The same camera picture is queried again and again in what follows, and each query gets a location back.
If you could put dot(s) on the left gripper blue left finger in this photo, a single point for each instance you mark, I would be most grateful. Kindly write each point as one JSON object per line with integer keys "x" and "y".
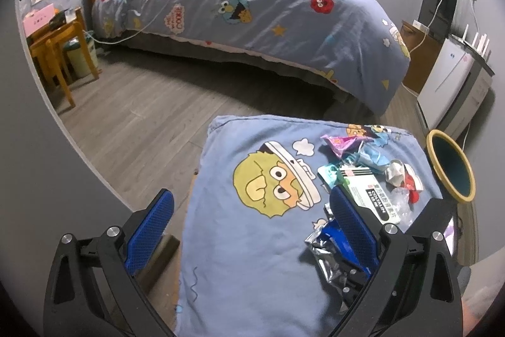
{"x": 148, "y": 228}

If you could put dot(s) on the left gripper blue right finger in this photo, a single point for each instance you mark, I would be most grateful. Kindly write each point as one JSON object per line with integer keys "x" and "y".
{"x": 362, "y": 242}

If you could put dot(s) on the blue foil snack bag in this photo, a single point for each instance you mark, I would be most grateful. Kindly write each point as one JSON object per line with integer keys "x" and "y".
{"x": 336, "y": 259}

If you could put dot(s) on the white black paper package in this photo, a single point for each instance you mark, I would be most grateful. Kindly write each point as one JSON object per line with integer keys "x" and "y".
{"x": 368, "y": 193}

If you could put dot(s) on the clear plastic wrap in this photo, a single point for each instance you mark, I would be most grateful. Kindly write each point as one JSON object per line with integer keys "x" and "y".
{"x": 400, "y": 199}

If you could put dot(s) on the green white tissue pack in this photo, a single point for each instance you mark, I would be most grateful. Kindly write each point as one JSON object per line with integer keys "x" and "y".
{"x": 331, "y": 176}

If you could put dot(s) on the red white paper bag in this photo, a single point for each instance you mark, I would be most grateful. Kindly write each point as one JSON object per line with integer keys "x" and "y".
{"x": 402, "y": 175}

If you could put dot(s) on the light blue mask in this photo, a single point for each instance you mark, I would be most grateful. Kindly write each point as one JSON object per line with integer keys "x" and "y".
{"x": 370, "y": 157}

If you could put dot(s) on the pink snack wrapper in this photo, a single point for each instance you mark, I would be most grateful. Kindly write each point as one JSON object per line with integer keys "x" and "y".
{"x": 342, "y": 145}

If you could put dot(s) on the yellow teal trash bin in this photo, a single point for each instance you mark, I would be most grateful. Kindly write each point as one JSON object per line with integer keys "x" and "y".
{"x": 450, "y": 166}

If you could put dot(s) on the blue cartoon cushion cover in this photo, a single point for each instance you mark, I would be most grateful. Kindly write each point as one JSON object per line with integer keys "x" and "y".
{"x": 245, "y": 267}

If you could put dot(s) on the white air purifier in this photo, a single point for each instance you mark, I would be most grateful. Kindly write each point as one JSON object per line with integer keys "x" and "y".
{"x": 455, "y": 89}

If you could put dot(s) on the small green white bin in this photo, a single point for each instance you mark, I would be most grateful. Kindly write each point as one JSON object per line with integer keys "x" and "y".
{"x": 76, "y": 57}

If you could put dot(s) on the wooden tv cabinet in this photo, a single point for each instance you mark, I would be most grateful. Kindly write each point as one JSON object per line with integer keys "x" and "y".
{"x": 424, "y": 51}

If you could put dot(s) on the white wifi router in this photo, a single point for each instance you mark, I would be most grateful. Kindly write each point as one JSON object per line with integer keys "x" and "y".
{"x": 479, "y": 43}

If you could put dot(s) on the wooden stool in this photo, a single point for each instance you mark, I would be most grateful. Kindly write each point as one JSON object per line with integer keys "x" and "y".
{"x": 47, "y": 49}

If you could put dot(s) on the blue cartoon bed duvet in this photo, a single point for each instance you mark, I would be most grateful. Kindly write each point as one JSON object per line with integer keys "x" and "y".
{"x": 351, "y": 44}

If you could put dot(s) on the black tv monitor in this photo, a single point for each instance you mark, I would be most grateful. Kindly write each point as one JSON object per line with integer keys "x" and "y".
{"x": 437, "y": 16}

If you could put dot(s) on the wooden bedside table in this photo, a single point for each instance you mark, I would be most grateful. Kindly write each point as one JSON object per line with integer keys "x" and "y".
{"x": 62, "y": 21}

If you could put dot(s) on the pink box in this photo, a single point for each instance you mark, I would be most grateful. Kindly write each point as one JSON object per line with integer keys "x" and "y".
{"x": 36, "y": 19}

